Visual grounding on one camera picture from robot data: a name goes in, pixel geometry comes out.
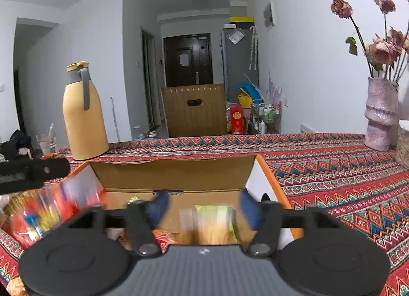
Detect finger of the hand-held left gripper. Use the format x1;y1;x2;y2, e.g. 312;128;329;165
0;158;71;195

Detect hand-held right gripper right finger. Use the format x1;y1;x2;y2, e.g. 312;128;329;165
240;190;341;257

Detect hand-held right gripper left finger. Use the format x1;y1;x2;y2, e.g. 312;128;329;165
65;189;171;258

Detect orange red cardboard box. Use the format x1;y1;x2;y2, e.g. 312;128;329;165
41;154;304;248

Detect red yellow snack packet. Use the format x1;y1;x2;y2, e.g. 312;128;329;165
3;171;109;248

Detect green snack packet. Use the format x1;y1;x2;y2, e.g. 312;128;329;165
179;205;237;245

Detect orange snack packet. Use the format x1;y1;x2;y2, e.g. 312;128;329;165
152;229;179;249

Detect clear drinking glass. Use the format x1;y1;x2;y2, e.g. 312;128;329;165
36;123;59;156

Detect yellow thermos jug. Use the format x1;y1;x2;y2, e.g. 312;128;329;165
62;61;110;161

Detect red gift box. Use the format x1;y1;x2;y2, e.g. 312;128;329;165
229;104;245;134

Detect brown wooden chair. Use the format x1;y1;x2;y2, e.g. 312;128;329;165
161;83;228;138

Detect blue bag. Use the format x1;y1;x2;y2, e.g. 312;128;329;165
236;83;264;99

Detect pink feather decoration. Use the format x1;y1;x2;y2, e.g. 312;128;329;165
267;71;283;102

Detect dark entrance door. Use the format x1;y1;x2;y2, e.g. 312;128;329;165
163;33;214;87

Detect grey refrigerator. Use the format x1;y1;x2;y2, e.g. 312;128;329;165
221;26;260;93

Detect white folded umbrella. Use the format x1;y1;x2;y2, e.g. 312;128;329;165
248;27;259;72

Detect pink ribbed vase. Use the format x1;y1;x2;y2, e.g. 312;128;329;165
364;76;400;152

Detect woven basket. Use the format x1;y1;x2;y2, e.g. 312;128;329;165
395;120;409;169

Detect paper sheet on refrigerator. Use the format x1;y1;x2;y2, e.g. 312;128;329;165
228;29;245;44

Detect dried pink roses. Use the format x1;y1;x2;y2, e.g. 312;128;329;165
325;0;409;83

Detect wire trolley rack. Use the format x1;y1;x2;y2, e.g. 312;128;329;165
251;101;282;134

